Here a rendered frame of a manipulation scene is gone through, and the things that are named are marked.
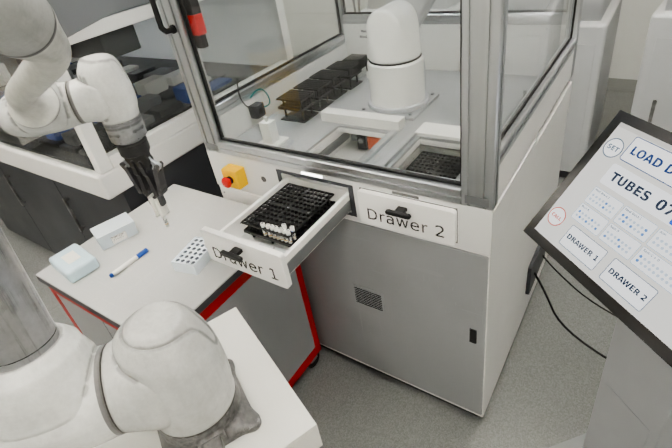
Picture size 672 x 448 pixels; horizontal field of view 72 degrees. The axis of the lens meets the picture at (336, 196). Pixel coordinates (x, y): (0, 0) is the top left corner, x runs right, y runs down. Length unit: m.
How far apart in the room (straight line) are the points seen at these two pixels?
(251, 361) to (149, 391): 0.29
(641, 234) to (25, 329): 1.01
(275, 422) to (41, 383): 0.40
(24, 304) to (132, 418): 0.24
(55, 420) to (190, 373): 0.20
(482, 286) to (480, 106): 0.53
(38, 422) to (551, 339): 1.81
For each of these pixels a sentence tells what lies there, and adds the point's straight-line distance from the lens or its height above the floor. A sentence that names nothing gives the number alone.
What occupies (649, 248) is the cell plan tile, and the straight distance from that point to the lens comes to 0.96.
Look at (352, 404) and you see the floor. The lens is 1.96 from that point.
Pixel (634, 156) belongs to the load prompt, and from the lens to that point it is 1.04.
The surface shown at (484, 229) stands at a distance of 1.23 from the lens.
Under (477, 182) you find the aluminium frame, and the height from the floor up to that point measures 1.02.
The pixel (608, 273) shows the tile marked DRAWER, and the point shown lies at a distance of 0.98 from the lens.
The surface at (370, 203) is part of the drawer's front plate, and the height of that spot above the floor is 0.90.
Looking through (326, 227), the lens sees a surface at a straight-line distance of 1.31.
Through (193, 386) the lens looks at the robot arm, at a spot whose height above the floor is 1.01.
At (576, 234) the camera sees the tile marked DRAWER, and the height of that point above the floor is 1.01.
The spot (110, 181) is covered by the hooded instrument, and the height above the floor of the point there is 0.87.
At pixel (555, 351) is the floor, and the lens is 2.14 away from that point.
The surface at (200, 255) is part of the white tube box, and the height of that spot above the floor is 0.79.
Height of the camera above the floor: 1.64
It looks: 33 degrees down
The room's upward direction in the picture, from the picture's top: 10 degrees counter-clockwise
